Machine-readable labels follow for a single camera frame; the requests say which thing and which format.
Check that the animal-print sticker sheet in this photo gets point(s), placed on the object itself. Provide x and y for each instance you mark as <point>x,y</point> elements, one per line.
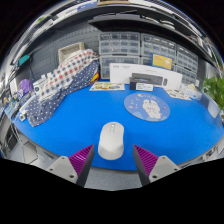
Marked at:
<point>176,95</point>

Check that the green leafy plant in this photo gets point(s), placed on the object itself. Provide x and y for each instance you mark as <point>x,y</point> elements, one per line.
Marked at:
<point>215,90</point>

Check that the red-blue checkered cloth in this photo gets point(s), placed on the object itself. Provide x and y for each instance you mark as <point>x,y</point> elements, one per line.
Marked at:
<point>68,71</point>

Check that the white tissue pack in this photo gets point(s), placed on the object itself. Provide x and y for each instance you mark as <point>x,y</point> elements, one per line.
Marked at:
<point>192,91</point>

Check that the white woven basket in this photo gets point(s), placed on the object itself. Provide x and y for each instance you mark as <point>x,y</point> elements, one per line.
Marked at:
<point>68,49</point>

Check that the navy polka-dot cloth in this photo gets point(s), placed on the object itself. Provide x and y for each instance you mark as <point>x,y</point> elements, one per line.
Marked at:
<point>56,101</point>

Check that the white computer mouse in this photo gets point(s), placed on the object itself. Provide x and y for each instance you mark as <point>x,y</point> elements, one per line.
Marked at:
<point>111,141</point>

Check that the round cartoon-print mouse pad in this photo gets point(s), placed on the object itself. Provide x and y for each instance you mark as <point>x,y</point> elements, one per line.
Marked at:
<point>146,106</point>

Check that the grey small-drawer cabinet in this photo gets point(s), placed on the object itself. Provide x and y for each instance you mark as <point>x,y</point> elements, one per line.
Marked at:
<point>158,45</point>
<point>119,43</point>
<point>187,61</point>

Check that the dark wall shelf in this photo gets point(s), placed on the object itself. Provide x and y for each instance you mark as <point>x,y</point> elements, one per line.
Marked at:
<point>133,23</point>

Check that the white keyboard packaging box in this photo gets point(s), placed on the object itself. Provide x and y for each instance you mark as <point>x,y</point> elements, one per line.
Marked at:
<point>123,71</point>

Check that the purple cloth bundle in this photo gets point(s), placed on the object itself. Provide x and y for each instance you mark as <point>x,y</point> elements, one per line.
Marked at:
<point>26,86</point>

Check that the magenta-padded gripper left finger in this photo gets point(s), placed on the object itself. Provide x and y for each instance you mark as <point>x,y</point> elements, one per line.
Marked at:
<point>64,166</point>

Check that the yellow and blue card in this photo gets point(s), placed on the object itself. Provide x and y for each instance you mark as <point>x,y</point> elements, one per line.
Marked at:
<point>162,61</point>

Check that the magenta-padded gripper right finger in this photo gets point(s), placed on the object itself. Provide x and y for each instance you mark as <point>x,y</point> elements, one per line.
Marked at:
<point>162,166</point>

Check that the small dark labelled box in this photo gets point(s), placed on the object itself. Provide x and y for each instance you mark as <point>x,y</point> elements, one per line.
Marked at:
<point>141,86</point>

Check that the food-print sticker sheet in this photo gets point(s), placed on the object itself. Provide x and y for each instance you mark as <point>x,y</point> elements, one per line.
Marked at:
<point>106,86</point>

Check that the grey wide-drawer cabinet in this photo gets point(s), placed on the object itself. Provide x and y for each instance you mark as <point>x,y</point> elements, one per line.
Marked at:
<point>115,60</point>

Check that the yellow toy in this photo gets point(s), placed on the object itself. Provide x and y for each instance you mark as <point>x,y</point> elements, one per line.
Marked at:
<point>95,77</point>

